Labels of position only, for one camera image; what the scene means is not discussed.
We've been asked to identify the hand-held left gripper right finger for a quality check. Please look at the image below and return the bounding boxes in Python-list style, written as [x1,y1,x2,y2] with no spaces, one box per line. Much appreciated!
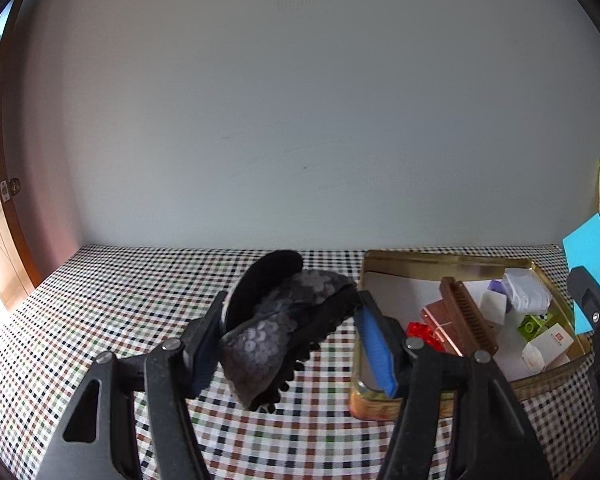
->
[355,290,553,480]

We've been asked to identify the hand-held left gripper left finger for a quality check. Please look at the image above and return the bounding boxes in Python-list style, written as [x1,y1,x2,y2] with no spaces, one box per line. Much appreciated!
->
[39,290,231,480]

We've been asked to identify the red toy brick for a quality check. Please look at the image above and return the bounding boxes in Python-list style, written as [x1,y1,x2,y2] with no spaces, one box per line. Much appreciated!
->
[406,321,443,351]

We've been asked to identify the white and cork box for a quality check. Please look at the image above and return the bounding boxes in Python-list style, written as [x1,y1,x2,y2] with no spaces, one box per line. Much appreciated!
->
[521,325,576,373]

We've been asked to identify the copper lighter case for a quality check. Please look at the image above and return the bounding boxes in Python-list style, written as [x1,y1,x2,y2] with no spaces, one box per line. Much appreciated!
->
[420,300,468,356]

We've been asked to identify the green toy block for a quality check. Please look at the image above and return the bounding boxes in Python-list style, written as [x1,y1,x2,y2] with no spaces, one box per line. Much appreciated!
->
[517,312,556,343]

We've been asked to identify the teal toy brick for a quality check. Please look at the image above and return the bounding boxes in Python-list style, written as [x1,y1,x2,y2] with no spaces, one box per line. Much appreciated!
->
[562,212,600,333]

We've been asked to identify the black sequined hair clip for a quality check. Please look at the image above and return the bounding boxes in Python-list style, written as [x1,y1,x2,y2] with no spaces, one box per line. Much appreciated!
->
[220,249,361,413]

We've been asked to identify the clear plastic box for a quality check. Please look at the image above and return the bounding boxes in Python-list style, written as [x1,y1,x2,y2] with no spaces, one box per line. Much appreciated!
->
[502,267,553,313]

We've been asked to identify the gold tin box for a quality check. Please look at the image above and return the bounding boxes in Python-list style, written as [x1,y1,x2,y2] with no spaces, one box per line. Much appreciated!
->
[350,250,593,421]

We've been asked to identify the brown comb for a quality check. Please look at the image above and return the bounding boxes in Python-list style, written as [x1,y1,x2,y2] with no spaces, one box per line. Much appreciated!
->
[440,276,498,356]

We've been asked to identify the white charger plug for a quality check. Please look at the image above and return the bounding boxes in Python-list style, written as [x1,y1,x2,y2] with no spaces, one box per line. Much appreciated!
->
[480,292,511,326]

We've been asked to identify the checkered tablecloth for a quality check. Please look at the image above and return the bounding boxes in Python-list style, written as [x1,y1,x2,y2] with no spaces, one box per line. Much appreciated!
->
[0,244,600,480]

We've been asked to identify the wooden door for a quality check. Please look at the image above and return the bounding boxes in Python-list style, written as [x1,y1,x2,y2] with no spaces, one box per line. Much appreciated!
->
[0,0,43,311]

